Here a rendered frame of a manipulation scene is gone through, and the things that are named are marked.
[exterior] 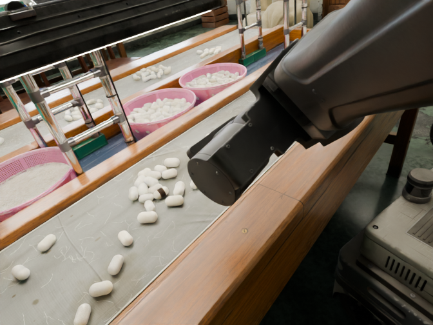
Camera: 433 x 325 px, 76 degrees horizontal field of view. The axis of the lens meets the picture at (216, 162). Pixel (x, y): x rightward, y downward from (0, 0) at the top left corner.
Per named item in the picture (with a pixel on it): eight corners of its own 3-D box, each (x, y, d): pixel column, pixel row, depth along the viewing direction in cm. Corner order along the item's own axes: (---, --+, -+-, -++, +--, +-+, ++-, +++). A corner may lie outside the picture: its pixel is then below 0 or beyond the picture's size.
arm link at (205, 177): (372, 107, 24) (304, 31, 23) (314, 197, 18) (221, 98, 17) (287, 156, 34) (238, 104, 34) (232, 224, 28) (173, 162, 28)
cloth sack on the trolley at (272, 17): (317, 29, 356) (319, -5, 334) (284, 46, 318) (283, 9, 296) (279, 28, 391) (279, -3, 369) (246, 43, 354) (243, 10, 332)
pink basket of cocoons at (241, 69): (261, 89, 113) (260, 66, 107) (219, 118, 98) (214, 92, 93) (214, 81, 129) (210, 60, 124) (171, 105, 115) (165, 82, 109)
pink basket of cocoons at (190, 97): (212, 111, 103) (207, 87, 98) (180, 153, 84) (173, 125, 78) (151, 110, 113) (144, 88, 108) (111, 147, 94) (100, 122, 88)
